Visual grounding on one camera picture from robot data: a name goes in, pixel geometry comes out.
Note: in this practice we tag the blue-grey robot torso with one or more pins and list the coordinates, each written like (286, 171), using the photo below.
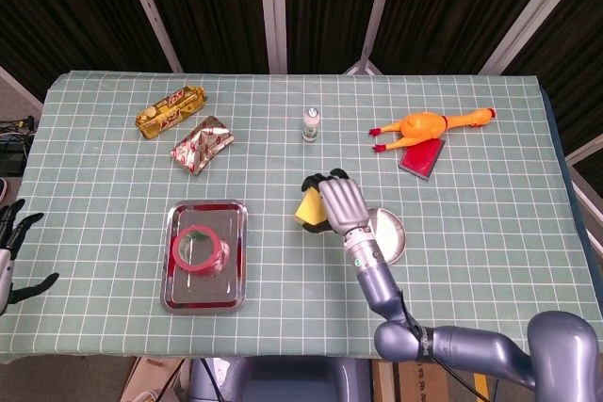
(282, 381)

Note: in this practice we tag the white frame post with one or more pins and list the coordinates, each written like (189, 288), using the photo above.
(275, 11)
(377, 11)
(532, 11)
(151, 11)

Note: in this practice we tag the pink tape roll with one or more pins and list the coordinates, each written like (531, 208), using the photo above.
(207, 271)

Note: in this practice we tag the yellow sponge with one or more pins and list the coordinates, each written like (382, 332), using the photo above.
(310, 209)

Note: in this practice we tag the orange rubber chicken toy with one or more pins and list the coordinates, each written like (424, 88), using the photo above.
(421, 125)

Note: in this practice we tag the gold biscuit package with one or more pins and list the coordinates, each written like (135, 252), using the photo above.
(169, 110)

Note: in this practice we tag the green checked tablecloth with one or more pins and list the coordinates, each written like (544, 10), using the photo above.
(282, 91)

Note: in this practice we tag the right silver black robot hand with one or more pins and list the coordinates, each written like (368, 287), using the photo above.
(344, 204)

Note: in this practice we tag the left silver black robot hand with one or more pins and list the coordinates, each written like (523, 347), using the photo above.
(5, 275)

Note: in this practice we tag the silver red snack package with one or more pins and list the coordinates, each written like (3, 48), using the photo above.
(200, 145)

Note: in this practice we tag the rectangular steel tray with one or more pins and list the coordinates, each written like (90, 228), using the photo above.
(202, 294)

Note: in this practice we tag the round steel plate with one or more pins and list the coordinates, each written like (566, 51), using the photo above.
(391, 232)

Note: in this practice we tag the white shoe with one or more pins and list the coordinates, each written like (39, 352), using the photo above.
(3, 189)

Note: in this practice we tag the small white bottle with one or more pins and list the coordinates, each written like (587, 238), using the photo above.
(310, 126)

